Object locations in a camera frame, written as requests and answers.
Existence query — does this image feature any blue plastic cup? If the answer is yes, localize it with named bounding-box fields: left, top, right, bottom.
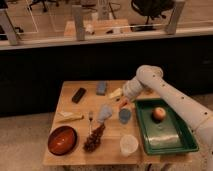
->
left=119, top=108, right=131, bottom=124

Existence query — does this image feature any wooden table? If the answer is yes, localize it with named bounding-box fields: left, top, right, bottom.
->
left=43, top=81, right=191, bottom=166

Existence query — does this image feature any black office chair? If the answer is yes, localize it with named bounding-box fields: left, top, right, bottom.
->
left=131, top=0, right=174, bottom=31

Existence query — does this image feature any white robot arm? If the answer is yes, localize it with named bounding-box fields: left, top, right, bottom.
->
left=119, top=65, right=213, bottom=171

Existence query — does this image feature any orange round fruit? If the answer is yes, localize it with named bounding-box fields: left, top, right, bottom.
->
left=152, top=107, right=166, bottom=121

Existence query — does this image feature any green plastic tray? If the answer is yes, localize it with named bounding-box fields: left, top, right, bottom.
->
left=135, top=99, right=199, bottom=155

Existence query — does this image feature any blue sponge block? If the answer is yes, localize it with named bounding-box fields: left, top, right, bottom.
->
left=96, top=81, right=107, bottom=95

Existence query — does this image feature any black rectangular box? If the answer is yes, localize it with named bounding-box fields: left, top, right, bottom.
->
left=72, top=88, right=86, bottom=103

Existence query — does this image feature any red brown bowl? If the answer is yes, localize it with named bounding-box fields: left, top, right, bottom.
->
left=48, top=126, right=78, bottom=156

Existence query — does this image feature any yellow banana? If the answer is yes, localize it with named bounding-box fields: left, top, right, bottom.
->
left=59, top=112, right=84, bottom=122

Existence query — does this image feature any silver fork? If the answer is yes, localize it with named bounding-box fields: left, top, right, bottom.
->
left=88, top=111, right=93, bottom=135

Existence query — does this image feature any orange carrot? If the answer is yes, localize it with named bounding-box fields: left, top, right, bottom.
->
left=119, top=99, right=130, bottom=108

